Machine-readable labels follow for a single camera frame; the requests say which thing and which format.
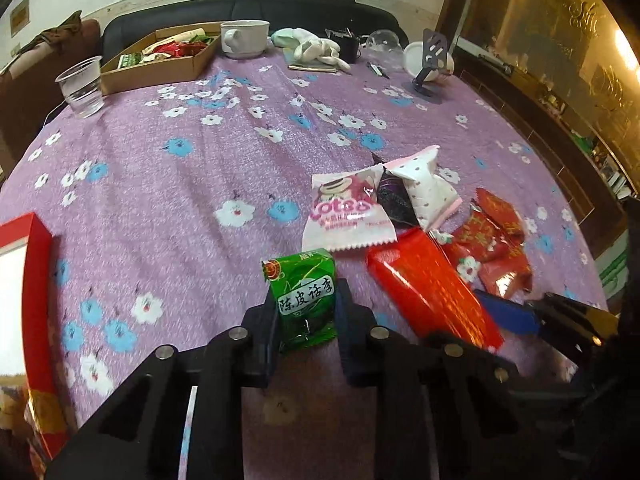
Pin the black leather sofa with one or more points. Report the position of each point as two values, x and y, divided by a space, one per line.
300 12

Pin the clear plastic bag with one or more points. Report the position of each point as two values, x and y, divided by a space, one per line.
385 42

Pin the gold wall plaque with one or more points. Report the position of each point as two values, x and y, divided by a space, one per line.
19 19

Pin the white polka-dot snack packet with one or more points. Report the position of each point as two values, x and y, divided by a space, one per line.
430 195

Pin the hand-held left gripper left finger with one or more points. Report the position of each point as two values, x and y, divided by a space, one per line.
272 346

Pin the white ceramic mug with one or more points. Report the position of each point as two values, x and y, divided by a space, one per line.
245 40

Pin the brown armchair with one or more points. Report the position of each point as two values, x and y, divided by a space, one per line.
30 95

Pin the red flower-print candy packet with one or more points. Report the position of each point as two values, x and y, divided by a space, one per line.
462 260

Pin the green snack packet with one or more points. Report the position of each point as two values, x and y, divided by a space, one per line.
305 305

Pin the grey phone stand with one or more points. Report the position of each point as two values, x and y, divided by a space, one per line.
432 50

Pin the dark purple snack packet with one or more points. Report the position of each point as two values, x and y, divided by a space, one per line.
395 200

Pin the pile of mixed snack packets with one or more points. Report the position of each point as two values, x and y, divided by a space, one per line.
170 50

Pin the wall outlet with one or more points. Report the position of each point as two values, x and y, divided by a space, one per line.
14 50

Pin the pink white snack packet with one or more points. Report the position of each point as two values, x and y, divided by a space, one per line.
345 210

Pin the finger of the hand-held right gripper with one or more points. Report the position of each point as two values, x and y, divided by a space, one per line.
505 316
575 317

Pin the red gold-print candy packet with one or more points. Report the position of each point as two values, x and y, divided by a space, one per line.
495 220
505 275

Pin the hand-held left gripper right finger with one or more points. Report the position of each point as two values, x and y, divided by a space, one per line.
342 340

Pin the mint green cloth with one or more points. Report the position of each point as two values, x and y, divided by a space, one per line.
282 37

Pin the brown cardboard box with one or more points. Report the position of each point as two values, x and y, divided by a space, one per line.
150 72

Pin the small black container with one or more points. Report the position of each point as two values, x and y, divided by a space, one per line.
347 45

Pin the dark wooden cabinet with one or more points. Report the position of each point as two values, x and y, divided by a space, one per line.
550 70

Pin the black pen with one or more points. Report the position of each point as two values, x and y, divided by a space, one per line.
378 70

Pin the brown clothing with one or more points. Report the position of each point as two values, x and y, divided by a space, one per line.
57 32

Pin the clear plastic cup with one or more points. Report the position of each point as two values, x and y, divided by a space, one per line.
80 90

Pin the long red snack packet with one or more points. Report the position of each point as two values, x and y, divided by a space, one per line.
425 280

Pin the red gift box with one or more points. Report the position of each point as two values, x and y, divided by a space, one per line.
37 280

